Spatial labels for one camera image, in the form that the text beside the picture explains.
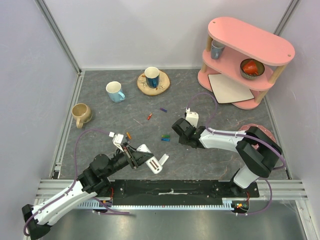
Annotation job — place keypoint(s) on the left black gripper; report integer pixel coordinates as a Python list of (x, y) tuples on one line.
[(140, 157)]

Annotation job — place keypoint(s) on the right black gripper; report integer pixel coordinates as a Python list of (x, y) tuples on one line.
[(183, 132)]

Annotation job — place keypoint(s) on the white remote control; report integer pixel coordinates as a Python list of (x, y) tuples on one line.
[(152, 163)]

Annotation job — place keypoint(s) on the white battery cover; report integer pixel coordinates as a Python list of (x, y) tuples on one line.
[(163, 159)]

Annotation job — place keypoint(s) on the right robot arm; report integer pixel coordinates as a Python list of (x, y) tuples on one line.
[(259, 153)]

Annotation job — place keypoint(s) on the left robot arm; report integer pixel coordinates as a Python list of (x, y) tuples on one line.
[(40, 218)]

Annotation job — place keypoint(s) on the beige floral plate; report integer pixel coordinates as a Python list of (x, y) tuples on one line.
[(164, 84)]

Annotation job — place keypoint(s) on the white square plate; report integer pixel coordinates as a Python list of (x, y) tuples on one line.
[(227, 90)]

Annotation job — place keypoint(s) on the pink dotted plate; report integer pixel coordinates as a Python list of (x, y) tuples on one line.
[(261, 127)]

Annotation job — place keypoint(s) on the dark blue mug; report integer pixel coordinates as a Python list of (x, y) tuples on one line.
[(152, 75)]

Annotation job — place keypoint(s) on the beige mug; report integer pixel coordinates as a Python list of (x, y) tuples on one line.
[(82, 114)]

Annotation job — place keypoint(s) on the light blue mug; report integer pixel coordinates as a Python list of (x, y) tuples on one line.
[(115, 92)]

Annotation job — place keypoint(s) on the dark patterned bowl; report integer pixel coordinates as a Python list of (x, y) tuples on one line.
[(261, 69)]

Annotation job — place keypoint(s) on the red cup in bowl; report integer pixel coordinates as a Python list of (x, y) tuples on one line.
[(250, 68)]

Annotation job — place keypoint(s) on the grey-blue mug on shelf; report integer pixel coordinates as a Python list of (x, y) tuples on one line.
[(216, 50)]

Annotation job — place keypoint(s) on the pink three-tier shelf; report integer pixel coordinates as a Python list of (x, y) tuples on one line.
[(247, 55)]

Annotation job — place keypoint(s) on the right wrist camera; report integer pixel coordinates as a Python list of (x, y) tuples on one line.
[(192, 117)]

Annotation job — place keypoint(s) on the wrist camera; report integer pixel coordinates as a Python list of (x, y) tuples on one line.
[(117, 139), (192, 117)]

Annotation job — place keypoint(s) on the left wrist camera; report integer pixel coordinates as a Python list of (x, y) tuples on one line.
[(117, 139)]

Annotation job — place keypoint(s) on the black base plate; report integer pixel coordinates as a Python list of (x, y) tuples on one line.
[(129, 192)]

